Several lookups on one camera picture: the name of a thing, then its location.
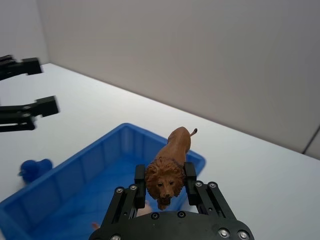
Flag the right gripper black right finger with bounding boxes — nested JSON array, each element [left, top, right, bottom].
[[183, 161, 238, 221]]

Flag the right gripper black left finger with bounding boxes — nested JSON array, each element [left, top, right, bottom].
[[99, 163, 148, 228]]

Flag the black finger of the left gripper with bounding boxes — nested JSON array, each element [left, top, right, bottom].
[[0, 54, 43, 82], [0, 95, 61, 134]]

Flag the brown toy lion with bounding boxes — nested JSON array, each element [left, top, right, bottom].
[[144, 126, 199, 211]]

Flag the pink toy figure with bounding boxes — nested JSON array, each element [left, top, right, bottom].
[[136, 199, 153, 218]]

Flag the blue toy figure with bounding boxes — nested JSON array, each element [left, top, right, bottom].
[[16, 158, 54, 186]]

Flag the blue plastic bin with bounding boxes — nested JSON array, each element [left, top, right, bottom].
[[0, 122, 207, 240]]

